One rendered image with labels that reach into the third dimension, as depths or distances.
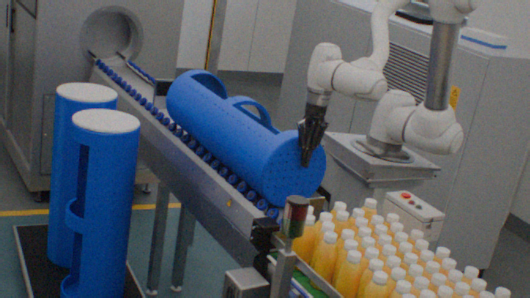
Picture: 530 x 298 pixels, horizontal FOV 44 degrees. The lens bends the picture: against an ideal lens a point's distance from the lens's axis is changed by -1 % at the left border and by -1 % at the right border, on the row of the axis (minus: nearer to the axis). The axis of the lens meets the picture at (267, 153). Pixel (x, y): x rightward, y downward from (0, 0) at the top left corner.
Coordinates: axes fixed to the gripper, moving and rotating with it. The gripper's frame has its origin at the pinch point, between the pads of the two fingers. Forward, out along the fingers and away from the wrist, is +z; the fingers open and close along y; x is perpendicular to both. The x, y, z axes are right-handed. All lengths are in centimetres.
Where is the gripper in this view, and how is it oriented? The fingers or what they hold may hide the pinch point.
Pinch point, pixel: (306, 157)
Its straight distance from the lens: 236.6
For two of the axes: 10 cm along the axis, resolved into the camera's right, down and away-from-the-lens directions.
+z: -1.6, 9.3, 3.4
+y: 8.5, -0.5, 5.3
